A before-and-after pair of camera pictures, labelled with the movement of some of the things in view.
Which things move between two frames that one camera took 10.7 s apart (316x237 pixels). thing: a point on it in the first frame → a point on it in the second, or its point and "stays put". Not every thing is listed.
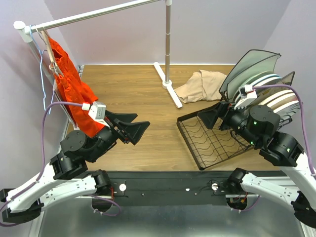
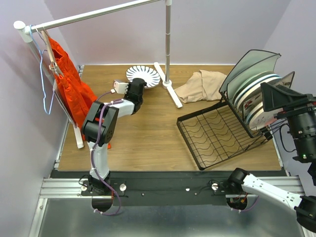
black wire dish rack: [208, 146] stays put
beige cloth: [204, 86] stays put
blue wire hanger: [41, 52] stays put
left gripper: [134, 131] → [129, 87]
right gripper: [209, 116] → [274, 97]
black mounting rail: [168, 187] stays put
